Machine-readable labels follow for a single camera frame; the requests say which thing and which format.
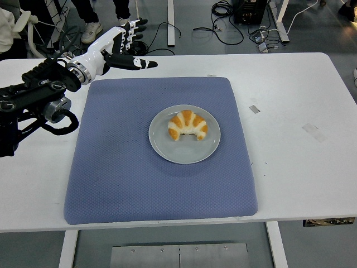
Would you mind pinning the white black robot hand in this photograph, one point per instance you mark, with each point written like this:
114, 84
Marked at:
97, 50

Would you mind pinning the orange white croissant bread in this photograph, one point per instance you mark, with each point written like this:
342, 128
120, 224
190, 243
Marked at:
184, 123

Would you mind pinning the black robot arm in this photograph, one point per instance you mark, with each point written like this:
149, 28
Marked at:
36, 86

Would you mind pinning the round grey plate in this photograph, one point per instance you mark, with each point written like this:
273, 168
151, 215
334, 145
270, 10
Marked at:
181, 153

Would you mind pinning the grey metal plate with screws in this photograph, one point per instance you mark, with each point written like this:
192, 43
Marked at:
178, 257

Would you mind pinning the person with white shoes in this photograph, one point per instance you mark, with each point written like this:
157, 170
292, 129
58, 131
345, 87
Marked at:
90, 30

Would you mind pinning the white background desk leg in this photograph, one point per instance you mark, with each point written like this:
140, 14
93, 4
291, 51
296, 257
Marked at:
281, 25
171, 25

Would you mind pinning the white chair armrest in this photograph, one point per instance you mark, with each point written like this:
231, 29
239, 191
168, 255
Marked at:
23, 19

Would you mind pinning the person in white top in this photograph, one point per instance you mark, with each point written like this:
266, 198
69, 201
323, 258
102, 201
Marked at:
4, 30

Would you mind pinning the blue quilted mat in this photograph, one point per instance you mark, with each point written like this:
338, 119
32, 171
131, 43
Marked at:
125, 181

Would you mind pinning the black equipment box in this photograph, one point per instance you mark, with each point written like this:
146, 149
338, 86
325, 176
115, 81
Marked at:
249, 11

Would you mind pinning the grey power adapter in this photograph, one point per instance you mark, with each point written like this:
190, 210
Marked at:
263, 48

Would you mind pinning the small clear tape piece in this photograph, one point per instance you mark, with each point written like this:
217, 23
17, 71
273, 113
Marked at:
254, 109

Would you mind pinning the white table leg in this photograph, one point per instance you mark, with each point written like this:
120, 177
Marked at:
68, 248
277, 245

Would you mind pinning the large clear tape piece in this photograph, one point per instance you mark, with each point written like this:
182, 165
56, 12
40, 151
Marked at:
314, 132

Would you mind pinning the person's black white sneaker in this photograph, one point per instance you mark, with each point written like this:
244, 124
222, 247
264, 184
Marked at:
355, 74

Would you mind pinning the metal bracket under table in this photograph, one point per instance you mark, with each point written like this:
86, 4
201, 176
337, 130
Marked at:
329, 222

